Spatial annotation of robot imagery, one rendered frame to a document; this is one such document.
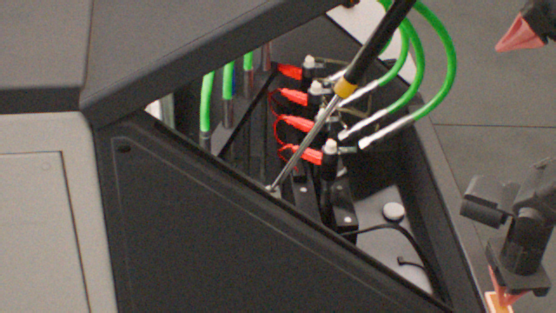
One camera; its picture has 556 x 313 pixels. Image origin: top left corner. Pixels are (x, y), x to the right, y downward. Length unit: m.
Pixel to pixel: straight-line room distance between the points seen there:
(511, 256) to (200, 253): 0.49
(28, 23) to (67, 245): 0.24
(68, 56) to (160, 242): 0.24
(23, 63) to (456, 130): 2.54
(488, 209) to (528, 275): 0.12
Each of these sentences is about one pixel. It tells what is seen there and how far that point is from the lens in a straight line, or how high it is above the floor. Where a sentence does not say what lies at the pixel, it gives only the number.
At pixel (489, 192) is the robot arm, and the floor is 1.18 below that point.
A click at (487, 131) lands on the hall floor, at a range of 3.26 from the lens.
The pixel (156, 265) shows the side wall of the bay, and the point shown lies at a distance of 0.96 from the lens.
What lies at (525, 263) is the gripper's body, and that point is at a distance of 1.23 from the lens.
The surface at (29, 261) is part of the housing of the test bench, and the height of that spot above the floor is 1.26.
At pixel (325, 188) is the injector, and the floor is 1.03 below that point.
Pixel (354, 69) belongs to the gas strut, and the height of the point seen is 1.49.
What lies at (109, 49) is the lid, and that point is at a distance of 0.82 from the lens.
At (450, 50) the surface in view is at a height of 1.29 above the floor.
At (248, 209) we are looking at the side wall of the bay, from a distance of 0.90.
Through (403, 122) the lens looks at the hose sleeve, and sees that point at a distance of 1.31.
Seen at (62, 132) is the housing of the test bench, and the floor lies 1.44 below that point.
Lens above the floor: 1.95
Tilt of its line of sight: 41 degrees down
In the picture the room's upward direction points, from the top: 2 degrees clockwise
